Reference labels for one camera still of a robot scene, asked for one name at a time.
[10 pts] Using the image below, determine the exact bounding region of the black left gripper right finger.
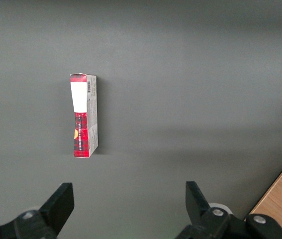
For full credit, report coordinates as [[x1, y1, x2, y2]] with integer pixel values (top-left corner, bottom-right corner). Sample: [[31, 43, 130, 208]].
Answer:
[[175, 181, 282, 239]]

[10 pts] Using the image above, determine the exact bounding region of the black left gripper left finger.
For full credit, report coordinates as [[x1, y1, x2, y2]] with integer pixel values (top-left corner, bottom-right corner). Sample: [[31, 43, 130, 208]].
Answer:
[[0, 182, 75, 239]]

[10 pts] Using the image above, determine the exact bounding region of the light wooden board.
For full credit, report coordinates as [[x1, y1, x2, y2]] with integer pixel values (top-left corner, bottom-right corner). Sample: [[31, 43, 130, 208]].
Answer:
[[244, 158, 282, 239]]

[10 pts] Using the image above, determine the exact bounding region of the red plaid cardboard box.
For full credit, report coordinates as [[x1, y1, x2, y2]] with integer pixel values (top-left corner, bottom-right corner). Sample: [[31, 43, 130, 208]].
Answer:
[[69, 73, 99, 158]]

